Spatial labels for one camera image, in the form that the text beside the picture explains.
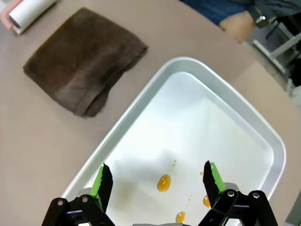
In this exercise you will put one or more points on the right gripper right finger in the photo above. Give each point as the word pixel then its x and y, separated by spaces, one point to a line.
pixel 211 183

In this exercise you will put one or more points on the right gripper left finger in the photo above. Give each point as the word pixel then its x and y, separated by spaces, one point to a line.
pixel 104 186

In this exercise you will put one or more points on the brown towel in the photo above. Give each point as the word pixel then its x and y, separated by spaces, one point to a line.
pixel 82 58

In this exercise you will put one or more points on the pink lint roller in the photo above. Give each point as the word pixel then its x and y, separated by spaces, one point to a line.
pixel 30 14

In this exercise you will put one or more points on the person's left hand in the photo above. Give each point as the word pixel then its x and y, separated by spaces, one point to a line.
pixel 237 26

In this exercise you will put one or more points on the person's right hand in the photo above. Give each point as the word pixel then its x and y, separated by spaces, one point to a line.
pixel 4 16

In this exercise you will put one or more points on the orange sauce blob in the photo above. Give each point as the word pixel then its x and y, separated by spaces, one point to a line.
pixel 207 201
pixel 163 183
pixel 180 216

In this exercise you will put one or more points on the silver metal tray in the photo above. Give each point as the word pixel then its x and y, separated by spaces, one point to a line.
pixel 188 129

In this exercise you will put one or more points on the person in grey jacket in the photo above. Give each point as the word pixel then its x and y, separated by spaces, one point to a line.
pixel 211 9

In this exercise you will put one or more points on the white table with metal frame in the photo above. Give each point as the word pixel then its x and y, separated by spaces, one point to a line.
pixel 283 46

